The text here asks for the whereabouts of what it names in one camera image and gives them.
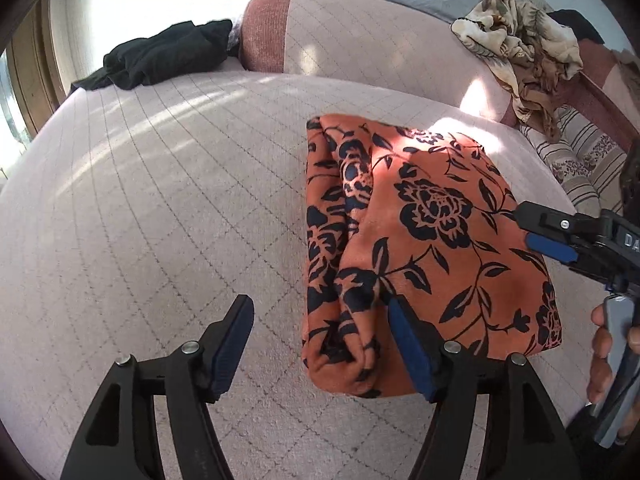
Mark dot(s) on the pink quilted bed cover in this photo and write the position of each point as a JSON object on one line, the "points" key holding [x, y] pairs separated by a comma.
{"points": [[135, 218]]}

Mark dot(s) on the orange black floral garment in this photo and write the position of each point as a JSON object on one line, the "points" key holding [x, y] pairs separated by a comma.
{"points": [[425, 218]]}

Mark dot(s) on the pink quilted bolster cushion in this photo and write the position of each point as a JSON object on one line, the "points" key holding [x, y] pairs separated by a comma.
{"points": [[374, 42]]}

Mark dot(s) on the striped beige pillow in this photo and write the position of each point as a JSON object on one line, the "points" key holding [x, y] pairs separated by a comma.
{"points": [[586, 162]]}

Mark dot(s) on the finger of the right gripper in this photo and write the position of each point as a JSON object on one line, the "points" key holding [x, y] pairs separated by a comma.
{"points": [[550, 248], [554, 224]]}

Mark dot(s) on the stained glass wooden door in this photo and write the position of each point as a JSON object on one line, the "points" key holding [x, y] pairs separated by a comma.
{"points": [[31, 85]]}

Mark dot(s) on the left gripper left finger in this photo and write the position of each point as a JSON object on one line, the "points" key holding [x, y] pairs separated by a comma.
{"points": [[118, 439]]}

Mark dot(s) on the person's right hand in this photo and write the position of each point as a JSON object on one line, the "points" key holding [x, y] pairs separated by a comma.
{"points": [[601, 375]]}

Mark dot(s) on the beige brown floral blanket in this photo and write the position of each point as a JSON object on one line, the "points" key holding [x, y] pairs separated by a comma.
{"points": [[529, 54]]}

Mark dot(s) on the black garment on bed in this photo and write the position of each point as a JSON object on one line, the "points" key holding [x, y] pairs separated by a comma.
{"points": [[180, 49]]}

